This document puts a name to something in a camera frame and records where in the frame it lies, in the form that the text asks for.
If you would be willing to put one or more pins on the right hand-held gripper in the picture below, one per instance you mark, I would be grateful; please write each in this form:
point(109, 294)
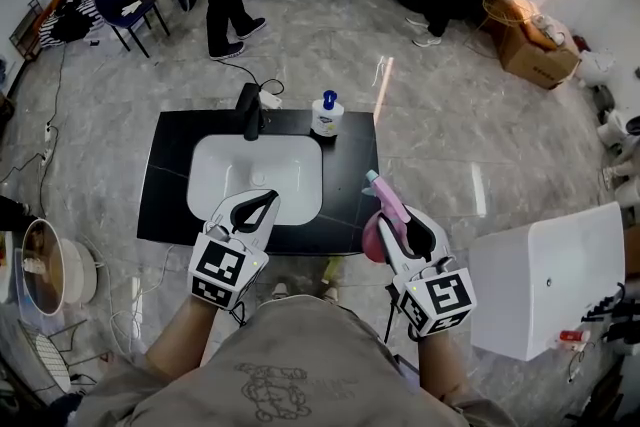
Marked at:
point(440, 300)

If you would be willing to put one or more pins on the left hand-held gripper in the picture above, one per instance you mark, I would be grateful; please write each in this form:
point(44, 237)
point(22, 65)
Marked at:
point(220, 267)

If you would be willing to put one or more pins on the pink spray bottle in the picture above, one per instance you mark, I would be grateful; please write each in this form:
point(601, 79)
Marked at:
point(371, 237)

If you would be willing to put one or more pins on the person's left forearm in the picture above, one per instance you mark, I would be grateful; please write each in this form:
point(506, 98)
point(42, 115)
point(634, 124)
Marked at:
point(180, 340)

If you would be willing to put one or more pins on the person's right forearm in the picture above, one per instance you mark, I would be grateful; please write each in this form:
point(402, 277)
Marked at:
point(442, 365)

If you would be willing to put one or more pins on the white soap bottle blue pump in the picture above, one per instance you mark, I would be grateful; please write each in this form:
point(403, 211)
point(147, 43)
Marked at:
point(326, 117)

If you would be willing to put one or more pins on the chrome sink drain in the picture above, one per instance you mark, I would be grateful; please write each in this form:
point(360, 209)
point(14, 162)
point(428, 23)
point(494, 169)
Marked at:
point(258, 177)

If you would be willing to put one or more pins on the white rectangular sink basin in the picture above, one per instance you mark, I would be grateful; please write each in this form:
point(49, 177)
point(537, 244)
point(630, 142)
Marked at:
point(235, 170)

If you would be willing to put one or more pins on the person's left shoe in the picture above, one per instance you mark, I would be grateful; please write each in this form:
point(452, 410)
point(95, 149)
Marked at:
point(281, 290)

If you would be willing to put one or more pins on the person's shoe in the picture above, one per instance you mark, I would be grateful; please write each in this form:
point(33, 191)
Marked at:
point(281, 290)
point(331, 293)

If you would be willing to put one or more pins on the black vanity countertop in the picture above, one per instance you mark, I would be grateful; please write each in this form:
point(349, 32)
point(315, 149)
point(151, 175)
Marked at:
point(165, 205)

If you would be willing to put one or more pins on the person's right shoe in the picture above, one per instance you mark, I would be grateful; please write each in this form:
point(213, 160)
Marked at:
point(331, 293)

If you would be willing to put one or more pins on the white box appliance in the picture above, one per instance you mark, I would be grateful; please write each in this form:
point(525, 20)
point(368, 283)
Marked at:
point(540, 295)

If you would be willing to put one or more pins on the person's grey printed t-shirt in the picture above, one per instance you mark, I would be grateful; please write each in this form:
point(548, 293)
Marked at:
point(300, 365)

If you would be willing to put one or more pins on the round white vessel basin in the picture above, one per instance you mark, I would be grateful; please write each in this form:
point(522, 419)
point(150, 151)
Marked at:
point(80, 270)

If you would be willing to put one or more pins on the red capped can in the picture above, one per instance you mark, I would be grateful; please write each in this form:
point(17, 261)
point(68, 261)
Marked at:
point(575, 336)

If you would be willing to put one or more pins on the black shower faucet set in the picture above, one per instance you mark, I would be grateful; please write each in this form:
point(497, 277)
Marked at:
point(602, 307)

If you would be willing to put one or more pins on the round brown vessel basin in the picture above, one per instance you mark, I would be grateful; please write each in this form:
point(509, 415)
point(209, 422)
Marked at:
point(42, 270)

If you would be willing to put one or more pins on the small white floor power strip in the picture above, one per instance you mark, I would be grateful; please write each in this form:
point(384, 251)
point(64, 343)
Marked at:
point(48, 133)

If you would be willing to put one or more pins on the cardboard box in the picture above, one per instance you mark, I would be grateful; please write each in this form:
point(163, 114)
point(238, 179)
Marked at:
point(535, 62)

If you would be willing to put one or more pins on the white glove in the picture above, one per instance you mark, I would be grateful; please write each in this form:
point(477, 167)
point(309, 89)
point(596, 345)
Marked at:
point(132, 8)

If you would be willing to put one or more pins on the striped clothing pile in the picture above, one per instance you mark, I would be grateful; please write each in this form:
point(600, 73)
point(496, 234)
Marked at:
point(70, 22)

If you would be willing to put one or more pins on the black metal shelf rack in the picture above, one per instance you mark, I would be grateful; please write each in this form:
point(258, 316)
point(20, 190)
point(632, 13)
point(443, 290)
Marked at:
point(25, 32)

